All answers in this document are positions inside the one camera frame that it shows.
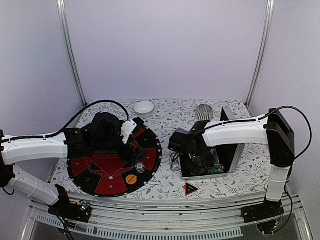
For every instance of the lower poker chip row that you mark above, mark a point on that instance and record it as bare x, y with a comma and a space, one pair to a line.
216, 169

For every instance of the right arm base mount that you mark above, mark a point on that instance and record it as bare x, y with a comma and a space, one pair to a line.
265, 210

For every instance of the aluminium poker chip case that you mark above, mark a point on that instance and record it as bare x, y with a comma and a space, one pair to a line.
229, 154

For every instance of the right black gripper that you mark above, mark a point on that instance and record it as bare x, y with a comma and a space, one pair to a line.
195, 171

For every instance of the red black triangle card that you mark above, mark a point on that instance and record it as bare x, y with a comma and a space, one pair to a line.
189, 188

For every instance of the round red black poker mat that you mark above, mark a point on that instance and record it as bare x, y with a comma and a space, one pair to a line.
104, 175

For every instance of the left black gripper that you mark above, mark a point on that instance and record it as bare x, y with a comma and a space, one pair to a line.
135, 157

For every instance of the orange big blind button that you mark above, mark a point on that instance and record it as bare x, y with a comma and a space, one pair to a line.
131, 179

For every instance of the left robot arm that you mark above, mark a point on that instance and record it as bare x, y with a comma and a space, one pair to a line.
35, 147

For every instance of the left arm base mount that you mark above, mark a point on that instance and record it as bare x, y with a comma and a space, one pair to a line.
80, 211

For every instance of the boxed card deck ace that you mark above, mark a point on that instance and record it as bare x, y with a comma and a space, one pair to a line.
215, 157

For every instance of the striped grey white cup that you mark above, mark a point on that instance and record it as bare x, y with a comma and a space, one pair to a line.
204, 112

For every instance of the aluminium frame post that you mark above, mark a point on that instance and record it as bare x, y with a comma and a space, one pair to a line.
61, 7
268, 18

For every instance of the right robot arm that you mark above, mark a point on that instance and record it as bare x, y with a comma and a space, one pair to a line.
271, 130

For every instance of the front aluminium rail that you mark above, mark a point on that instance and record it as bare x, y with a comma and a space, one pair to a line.
207, 219

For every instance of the right aluminium frame post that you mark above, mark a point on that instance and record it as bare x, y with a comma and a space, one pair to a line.
268, 18

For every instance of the left aluminium frame post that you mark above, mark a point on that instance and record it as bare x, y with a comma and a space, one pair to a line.
61, 7

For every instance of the white ceramic bowl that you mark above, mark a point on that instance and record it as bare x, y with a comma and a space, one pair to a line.
144, 109

